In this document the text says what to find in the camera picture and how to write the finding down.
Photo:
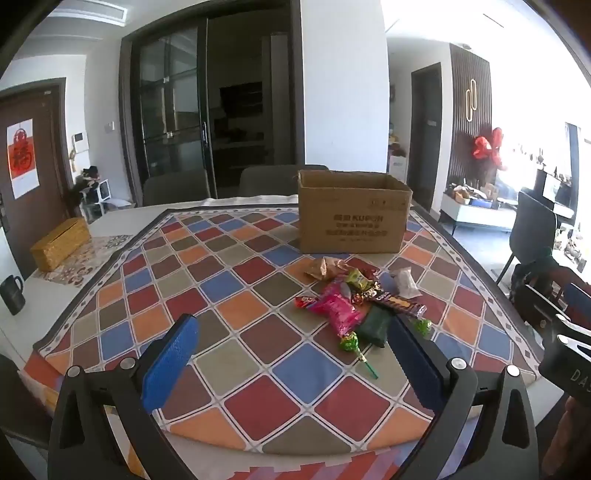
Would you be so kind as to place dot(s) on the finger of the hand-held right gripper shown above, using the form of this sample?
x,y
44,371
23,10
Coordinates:
x,y
578,297
542,304

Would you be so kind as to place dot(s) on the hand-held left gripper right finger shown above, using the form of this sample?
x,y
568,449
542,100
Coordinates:
x,y
415,364

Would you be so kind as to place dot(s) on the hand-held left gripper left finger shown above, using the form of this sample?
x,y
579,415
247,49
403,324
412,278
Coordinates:
x,y
170,362

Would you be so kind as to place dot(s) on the dark gold foil candy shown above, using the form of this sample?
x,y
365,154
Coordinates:
x,y
364,294

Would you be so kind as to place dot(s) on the small red cartoon-face packet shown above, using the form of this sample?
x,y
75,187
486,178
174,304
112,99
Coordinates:
x,y
307,303

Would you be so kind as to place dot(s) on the brown cardboard box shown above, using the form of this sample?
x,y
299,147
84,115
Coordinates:
x,y
346,217

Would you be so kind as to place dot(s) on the person's right forearm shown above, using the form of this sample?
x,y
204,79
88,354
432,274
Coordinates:
x,y
570,438

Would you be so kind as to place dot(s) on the green wrapped lollipop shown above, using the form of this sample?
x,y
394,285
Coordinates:
x,y
348,342
421,326

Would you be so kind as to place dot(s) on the dark green snack packet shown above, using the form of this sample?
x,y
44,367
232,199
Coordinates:
x,y
375,327

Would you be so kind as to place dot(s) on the long dark chocolate bar packet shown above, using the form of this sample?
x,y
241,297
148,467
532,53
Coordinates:
x,y
399,304

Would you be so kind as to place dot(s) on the dark side chair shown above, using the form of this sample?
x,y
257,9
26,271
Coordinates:
x,y
531,226

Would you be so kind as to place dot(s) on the white snack packet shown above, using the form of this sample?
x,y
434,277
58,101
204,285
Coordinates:
x,y
406,282

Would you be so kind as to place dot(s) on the pink snack packet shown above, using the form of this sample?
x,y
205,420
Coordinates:
x,y
339,309

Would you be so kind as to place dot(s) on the red stick snack packet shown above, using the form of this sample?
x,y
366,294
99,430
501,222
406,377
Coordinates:
x,y
367,273

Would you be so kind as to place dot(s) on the yellow-green snack packet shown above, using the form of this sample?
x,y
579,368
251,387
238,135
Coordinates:
x,y
356,278

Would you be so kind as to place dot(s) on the white low cabinet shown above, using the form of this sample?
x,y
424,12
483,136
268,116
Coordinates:
x,y
475,214

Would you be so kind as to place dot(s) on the checkered colourful tablecloth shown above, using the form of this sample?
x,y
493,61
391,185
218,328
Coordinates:
x,y
258,277

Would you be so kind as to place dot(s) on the patterned placemat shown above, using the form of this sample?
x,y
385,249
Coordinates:
x,y
108,249

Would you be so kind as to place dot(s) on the tan snack packet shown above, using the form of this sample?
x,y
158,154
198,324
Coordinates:
x,y
323,268

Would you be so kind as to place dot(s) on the wicker tissue box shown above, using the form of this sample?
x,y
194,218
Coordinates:
x,y
57,244

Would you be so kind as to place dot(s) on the red ribbon bow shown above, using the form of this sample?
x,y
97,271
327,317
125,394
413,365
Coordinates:
x,y
487,147

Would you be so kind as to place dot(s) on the black mug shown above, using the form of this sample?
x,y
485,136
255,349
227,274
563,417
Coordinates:
x,y
11,295

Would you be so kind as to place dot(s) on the grey dining chair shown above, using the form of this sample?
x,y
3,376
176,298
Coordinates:
x,y
178,188
272,180

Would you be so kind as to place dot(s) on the small white cluttered shelf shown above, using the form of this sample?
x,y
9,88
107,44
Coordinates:
x,y
94,196

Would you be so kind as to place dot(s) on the white storage box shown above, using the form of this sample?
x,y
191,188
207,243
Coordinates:
x,y
398,168

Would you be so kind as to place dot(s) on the black framed glass sliding door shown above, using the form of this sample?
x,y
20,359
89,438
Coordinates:
x,y
171,115

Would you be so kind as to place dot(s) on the red and white door poster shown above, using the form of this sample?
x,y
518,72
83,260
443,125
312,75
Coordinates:
x,y
23,159

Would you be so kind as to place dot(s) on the brown entrance door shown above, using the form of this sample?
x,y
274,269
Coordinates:
x,y
48,138

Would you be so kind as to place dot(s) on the gold wall ornament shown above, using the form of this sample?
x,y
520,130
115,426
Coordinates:
x,y
471,99

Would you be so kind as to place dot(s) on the white wall intercom panel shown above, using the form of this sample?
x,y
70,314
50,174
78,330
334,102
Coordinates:
x,y
81,141

